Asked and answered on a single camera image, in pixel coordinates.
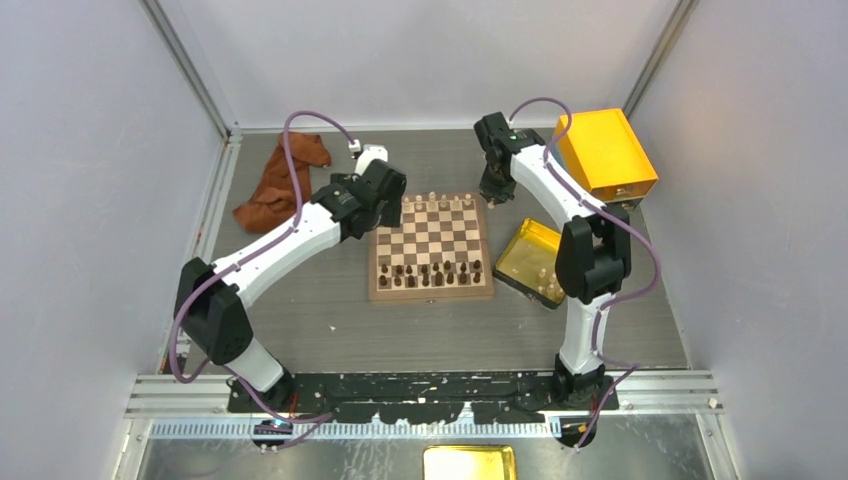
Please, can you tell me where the gold metal tin tray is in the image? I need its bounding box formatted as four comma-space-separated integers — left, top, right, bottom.
493, 218, 565, 310

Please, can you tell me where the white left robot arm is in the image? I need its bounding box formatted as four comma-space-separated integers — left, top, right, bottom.
174, 159, 407, 413

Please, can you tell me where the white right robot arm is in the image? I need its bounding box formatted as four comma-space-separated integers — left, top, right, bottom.
473, 112, 631, 411

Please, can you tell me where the brown cloth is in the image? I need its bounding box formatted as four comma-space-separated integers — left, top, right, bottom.
232, 132, 332, 234

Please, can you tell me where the wooden chessboard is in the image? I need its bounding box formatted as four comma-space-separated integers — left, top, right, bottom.
367, 192, 495, 303

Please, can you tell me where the yellow drawer box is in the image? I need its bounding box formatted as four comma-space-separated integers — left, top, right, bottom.
554, 108, 658, 203

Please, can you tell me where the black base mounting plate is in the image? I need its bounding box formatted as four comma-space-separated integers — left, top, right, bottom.
227, 371, 619, 425

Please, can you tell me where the gold tin lid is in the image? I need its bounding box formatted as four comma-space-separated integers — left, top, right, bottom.
422, 445, 517, 480

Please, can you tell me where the aluminium front rail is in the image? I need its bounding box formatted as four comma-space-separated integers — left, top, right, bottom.
125, 370, 724, 448

